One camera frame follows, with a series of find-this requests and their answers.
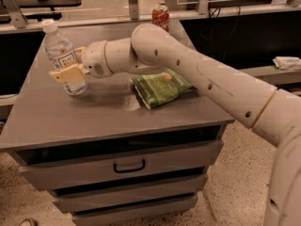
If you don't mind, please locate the white crumpled cloth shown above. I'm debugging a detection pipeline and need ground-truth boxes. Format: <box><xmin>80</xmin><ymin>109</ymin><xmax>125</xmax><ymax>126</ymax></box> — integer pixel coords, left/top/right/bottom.
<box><xmin>273</xmin><ymin>56</ymin><xmax>301</xmax><ymax>71</ymax></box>

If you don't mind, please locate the red coke can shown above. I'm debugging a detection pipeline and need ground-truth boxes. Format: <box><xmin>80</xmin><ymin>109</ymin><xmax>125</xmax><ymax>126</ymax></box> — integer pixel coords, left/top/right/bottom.
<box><xmin>152</xmin><ymin>5</ymin><xmax>169</xmax><ymax>32</ymax></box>

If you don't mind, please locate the clear plastic tea bottle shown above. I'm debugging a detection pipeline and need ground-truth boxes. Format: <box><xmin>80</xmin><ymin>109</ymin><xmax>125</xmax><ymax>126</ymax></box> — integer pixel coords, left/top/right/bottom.
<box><xmin>41</xmin><ymin>19</ymin><xmax>87</xmax><ymax>96</ymax></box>

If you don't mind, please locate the dark background table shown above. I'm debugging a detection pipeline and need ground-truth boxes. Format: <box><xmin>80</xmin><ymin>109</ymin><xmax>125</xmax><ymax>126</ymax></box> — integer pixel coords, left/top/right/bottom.
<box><xmin>0</xmin><ymin>0</ymin><xmax>87</xmax><ymax>21</ymax></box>

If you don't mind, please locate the shoe tip at floor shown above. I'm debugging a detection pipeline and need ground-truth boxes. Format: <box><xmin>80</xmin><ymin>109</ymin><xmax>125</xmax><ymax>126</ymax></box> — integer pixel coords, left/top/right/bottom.
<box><xmin>18</xmin><ymin>218</ymin><xmax>38</xmax><ymax>226</ymax></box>

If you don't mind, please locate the grey drawer cabinet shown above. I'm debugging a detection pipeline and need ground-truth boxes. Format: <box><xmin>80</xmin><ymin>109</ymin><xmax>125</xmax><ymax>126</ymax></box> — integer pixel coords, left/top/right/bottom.
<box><xmin>0</xmin><ymin>18</ymin><xmax>236</xmax><ymax>226</ymax></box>

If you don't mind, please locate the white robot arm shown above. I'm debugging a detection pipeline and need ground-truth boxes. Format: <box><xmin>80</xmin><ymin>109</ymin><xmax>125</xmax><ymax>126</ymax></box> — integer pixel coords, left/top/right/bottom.
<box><xmin>51</xmin><ymin>24</ymin><xmax>301</xmax><ymax>226</ymax></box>

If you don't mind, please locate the black drawer handle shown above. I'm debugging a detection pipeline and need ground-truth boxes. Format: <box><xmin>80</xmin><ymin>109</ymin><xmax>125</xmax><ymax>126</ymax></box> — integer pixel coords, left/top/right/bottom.
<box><xmin>113</xmin><ymin>159</ymin><xmax>146</xmax><ymax>174</ymax></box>

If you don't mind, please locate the green kettle chips bag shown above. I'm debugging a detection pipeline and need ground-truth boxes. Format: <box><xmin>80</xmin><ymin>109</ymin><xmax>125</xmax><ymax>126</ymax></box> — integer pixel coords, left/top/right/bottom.
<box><xmin>131</xmin><ymin>69</ymin><xmax>194</xmax><ymax>109</ymax></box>

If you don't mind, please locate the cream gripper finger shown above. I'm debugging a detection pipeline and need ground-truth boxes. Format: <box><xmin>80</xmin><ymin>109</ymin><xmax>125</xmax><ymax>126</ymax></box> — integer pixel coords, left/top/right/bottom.
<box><xmin>49</xmin><ymin>63</ymin><xmax>89</xmax><ymax>83</ymax></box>
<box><xmin>74</xmin><ymin>46</ymin><xmax>86</xmax><ymax>62</ymax></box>

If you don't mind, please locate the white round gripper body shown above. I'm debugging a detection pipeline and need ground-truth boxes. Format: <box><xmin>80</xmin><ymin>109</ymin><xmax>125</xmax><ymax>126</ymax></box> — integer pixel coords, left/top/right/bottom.
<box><xmin>81</xmin><ymin>40</ymin><xmax>113</xmax><ymax>78</ymax></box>

